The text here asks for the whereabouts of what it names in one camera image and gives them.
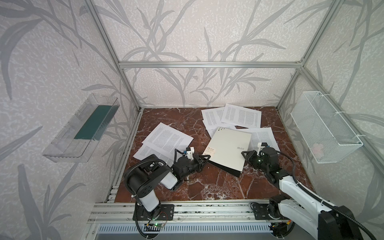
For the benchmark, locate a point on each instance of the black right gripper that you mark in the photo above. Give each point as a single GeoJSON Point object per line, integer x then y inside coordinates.
{"type": "Point", "coordinates": [254, 156]}

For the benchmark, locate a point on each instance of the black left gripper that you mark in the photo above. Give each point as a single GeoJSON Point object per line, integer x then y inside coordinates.
{"type": "Point", "coordinates": [196, 163]}

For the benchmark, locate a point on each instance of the white black file folder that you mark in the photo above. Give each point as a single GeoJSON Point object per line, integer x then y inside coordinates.
{"type": "Point", "coordinates": [226, 147]}

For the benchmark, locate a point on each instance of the printed paper sheet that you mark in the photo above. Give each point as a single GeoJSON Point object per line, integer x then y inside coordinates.
{"type": "Point", "coordinates": [212, 129]}
{"type": "Point", "coordinates": [212, 118]}
{"type": "Point", "coordinates": [145, 151]}
{"type": "Point", "coordinates": [240, 116]}
{"type": "Point", "coordinates": [165, 139]}
{"type": "Point", "coordinates": [261, 135]}

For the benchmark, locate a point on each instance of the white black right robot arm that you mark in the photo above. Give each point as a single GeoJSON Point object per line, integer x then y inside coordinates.
{"type": "Point", "coordinates": [299, 205]}

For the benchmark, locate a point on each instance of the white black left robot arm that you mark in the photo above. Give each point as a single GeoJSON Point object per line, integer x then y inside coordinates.
{"type": "Point", "coordinates": [142, 178]}

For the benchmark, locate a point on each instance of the green circuit board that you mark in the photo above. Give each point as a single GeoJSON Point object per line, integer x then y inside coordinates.
{"type": "Point", "coordinates": [154, 227]}

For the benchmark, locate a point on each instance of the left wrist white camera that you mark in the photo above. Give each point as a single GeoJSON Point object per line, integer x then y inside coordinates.
{"type": "Point", "coordinates": [189, 153]}

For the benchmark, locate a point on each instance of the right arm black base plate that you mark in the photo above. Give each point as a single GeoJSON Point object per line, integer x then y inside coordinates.
{"type": "Point", "coordinates": [268, 211]}

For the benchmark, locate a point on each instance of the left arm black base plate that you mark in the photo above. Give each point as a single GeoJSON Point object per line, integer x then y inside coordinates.
{"type": "Point", "coordinates": [163, 212]}

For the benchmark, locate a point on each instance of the white wire mesh basket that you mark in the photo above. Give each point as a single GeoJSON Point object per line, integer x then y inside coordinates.
{"type": "Point", "coordinates": [327, 134]}

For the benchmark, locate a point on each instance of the aluminium cage frame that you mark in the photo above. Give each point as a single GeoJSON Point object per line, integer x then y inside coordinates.
{"type": "Point", "coordinates": [345, 58]}

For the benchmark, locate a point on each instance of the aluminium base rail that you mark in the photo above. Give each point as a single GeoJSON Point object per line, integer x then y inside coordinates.
{"type": "Point", "coordinates": [225, 211]}

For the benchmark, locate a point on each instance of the clear plastic wall tray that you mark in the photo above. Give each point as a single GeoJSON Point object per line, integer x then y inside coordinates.
{"type": "Point", "coordinates": [79, 138]}

